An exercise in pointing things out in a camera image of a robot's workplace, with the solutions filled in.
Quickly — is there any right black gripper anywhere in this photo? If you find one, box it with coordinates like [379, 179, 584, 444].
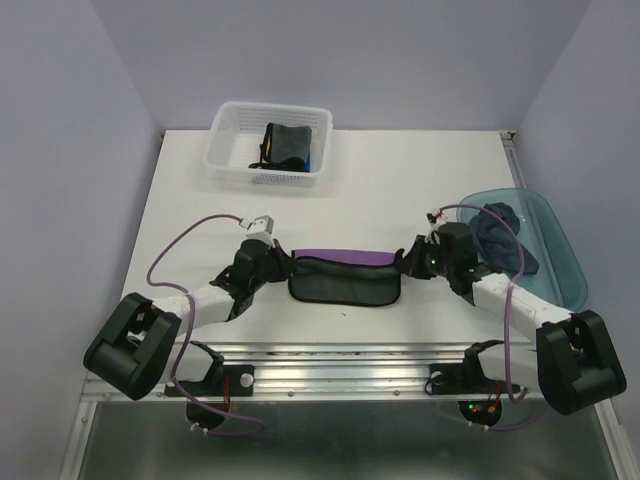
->
[393, 234, 453, 279]

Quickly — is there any dark navy towel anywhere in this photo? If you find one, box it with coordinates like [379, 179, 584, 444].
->
[469, 202, 521, 276]

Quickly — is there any purple towel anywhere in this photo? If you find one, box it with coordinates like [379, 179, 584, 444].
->
[288, 249, 401, 308]

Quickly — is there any blue black towel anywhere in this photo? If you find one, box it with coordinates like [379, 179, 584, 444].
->
[305, 153, 314, 173]

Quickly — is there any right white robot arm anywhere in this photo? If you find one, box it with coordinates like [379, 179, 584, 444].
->
[396, 222, 627, 415]

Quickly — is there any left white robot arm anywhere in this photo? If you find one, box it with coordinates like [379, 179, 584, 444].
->
[83, 239, 294, 400]

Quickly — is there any translucent blue plastic bin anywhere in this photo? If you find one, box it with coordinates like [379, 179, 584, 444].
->
[457, 188, 588, 311]

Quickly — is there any white perforated plastic basket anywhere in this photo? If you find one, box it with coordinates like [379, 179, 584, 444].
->
[203, 101, 333, 187]

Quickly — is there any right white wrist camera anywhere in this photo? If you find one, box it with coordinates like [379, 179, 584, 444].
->
[426, 209, 448, 234]

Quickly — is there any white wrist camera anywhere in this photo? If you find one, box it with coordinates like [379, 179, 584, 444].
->
[426, 209, 448, 234]
[240, 215, 275, 248]

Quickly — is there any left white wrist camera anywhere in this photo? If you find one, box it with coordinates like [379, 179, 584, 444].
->
[240, 215, 275, 248]

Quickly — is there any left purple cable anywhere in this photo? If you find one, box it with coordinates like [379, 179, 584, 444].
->
[147, 214, 266, 436]

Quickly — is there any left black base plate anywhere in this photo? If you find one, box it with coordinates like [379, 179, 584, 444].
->
[181, 358, 255, 431]

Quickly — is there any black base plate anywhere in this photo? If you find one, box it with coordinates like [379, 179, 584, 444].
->
[424, 363, 506, 428]
[181, 358, 255, 431]

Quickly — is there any aluminium mounting rail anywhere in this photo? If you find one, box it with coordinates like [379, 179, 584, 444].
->
[81, 341, 543, 403]

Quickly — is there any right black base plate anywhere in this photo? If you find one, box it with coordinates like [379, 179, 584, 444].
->
[424, 363, 506, 428]

